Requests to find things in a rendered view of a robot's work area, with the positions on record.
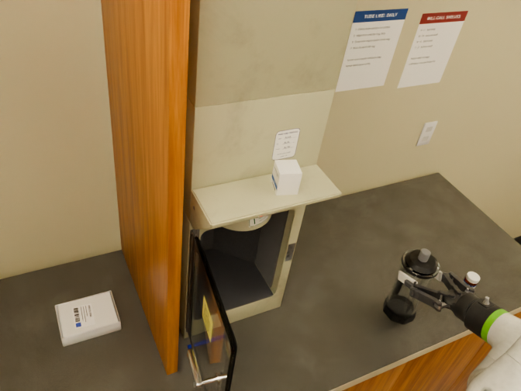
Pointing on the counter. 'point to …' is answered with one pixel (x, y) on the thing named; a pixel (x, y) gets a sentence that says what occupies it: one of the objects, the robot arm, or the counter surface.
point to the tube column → (264, 48)
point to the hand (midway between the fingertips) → (417, 274)
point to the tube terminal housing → (248, 166)
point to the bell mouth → (249, 224)
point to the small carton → (286, 177)
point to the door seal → (229, 327)
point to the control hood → (256, 198)
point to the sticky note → (207, 319)
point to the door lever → (199, 371)
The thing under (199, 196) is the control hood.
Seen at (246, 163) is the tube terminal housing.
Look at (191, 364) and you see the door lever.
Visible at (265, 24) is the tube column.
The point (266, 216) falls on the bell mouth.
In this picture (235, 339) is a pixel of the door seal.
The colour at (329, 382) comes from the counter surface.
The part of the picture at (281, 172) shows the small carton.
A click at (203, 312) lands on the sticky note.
